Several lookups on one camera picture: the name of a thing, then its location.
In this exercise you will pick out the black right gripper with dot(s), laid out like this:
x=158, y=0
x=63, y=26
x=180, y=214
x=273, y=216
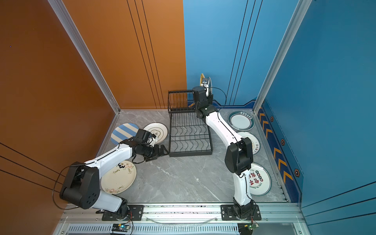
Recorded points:
x=211, y=99

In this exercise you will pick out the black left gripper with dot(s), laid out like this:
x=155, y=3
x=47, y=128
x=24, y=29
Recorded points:
x=157, y=153

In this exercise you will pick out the blue striped plate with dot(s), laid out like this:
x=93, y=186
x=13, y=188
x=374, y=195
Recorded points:
x=209, y=86
x=123, y=132

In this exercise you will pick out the yellow woven tray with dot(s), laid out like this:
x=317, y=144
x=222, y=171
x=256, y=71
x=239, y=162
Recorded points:
x=202, y=80

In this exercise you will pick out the white plate red characters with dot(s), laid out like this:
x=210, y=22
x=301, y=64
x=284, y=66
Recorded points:
x=259, y=180

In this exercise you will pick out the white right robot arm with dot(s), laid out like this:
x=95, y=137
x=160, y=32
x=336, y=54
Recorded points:
x=239, y=153

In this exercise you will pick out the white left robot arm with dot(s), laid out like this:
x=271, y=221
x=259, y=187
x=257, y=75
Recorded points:
x=81, y=185

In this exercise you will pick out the white flower outline plate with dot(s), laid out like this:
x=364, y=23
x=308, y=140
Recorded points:
x=159, y=130

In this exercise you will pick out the green rimmed white plate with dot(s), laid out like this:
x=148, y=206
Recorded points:
x=241, y=121

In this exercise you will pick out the cream floral plate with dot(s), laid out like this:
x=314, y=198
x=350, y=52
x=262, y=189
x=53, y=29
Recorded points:
x=119, y=178

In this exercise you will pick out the orange sunburst plate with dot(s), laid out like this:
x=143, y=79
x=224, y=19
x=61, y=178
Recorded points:
x=254, y=140

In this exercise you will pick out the green circuit board left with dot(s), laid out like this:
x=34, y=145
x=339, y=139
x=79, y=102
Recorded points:
x=121, y=229

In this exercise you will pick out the circuit board right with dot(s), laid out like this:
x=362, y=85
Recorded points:
x=247, y=228

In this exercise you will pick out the black wire dish rack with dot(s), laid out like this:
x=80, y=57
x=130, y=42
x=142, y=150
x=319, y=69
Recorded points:
x=189, y=135

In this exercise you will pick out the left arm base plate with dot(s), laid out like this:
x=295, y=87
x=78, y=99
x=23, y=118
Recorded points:
x=125, y=213

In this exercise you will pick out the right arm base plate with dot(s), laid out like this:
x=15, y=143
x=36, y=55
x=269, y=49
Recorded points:
x=236, y=212

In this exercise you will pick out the aluminium front rail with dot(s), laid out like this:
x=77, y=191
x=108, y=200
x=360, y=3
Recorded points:
x=186, y=219

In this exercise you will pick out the aluminium corner post right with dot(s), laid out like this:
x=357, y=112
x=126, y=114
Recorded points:
x=289, y=35

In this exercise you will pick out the aluminium corner post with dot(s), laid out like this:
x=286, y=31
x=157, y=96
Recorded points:
x=72, y=31
x=289, y=35

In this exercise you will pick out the aluminium corner post left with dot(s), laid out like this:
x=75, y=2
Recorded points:
x=72, y=31

